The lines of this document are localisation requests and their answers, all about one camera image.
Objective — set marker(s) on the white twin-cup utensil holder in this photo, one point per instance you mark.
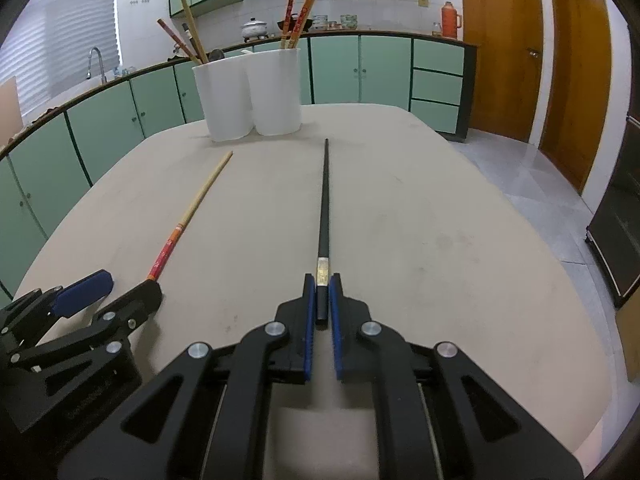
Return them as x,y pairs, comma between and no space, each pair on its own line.
275,95

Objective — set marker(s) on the cardboard box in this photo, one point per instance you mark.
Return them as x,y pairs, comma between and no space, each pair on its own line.
10,105

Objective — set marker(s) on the green base kitchen cabinets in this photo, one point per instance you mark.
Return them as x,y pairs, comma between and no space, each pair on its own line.
100,120

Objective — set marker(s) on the white window blinds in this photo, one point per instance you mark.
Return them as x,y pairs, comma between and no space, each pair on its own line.
60,35

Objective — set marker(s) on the small glass jar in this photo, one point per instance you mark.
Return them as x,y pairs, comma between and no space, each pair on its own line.
436,30

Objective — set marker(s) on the red patterned wooden chopstick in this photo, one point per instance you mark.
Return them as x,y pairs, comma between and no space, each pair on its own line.
200,200
290,7
177,40
305,10

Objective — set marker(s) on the pale wooden chopstick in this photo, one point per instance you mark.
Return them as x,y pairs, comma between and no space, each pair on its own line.
194,30

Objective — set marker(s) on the orange thermos flask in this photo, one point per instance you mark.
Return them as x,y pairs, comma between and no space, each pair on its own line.
451,22

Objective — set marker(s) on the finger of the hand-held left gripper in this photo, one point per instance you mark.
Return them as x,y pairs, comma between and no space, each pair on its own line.
85,290
140,302

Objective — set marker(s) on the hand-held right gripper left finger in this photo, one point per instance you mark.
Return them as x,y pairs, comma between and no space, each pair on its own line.
310,350

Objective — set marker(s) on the chrome kitchen faucet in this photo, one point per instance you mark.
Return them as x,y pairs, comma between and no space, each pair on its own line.
95,50

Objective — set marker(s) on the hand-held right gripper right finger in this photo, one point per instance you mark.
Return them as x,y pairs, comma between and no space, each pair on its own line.
334,350

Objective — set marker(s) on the white cooking pot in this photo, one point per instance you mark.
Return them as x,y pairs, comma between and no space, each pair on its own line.
254,29

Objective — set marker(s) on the wooden door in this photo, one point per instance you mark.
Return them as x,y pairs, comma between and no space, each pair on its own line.
575,85
500,60

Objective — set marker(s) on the black glass-front cabinet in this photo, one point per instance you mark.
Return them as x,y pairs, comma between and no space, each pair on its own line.
620,220

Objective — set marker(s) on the black wok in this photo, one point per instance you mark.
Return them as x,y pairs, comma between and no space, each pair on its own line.
308,24

